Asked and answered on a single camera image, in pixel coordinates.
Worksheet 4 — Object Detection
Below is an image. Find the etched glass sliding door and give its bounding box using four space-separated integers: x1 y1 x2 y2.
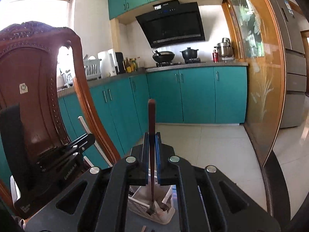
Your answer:
227 0 286 166

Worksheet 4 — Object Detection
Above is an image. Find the white plastic utensil holder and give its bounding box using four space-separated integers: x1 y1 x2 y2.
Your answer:
128 184 175 225

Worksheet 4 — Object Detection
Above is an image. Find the white dish rack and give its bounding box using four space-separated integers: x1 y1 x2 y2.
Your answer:
83 56 101 80

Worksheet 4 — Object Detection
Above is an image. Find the black clay pot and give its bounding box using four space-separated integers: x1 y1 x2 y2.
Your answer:
181 47 198 60

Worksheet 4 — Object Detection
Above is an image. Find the window with blinds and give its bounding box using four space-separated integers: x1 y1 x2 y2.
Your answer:
1 0 71 29

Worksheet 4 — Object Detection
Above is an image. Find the black range hood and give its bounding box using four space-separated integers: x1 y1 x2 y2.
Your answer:
136 2 205 49

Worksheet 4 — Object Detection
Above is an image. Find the blue towel with stripes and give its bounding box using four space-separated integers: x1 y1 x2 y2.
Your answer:
125 209 180 232

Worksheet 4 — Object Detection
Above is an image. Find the stainless steel pot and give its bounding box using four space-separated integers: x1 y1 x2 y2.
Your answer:
215 38 234 58

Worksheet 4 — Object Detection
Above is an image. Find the white kettle appliance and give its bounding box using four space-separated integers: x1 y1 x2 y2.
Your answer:
97 49 117 78

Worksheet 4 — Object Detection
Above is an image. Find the carved wooden chair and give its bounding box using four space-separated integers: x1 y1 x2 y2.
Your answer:
1 21 121 164

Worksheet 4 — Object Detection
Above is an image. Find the dark brown chopstick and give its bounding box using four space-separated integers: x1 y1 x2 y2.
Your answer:
147 99 155 216

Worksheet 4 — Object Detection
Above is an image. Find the red bottle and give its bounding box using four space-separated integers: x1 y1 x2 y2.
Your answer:
213 49 218 62

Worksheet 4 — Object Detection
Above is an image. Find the grey refrigerator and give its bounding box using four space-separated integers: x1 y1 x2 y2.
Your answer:
269 0 307 128

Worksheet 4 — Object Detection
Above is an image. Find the black wok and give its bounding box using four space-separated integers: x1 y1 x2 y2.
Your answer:
152 50 175 63

